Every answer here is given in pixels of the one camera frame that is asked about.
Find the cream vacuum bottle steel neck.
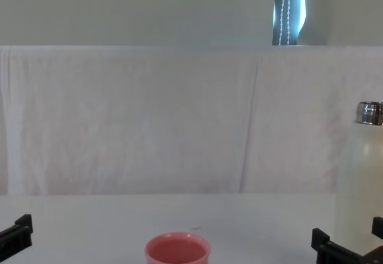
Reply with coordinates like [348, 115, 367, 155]
[333, 101, 383, 257]

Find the white table cloth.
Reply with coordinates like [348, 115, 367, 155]
[0, 193, 383, 264]

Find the pink cup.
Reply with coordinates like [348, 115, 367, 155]
[144, 231, 212, 264]

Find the white draped backdrop cloth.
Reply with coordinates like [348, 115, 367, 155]
[0, 45, 383, 196]

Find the white curtain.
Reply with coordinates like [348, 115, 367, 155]
[0, 0, 383, 48]

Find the white bead cord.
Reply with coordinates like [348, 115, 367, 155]
[286, 0, 291, 46]
[278, 0, 288, 46]

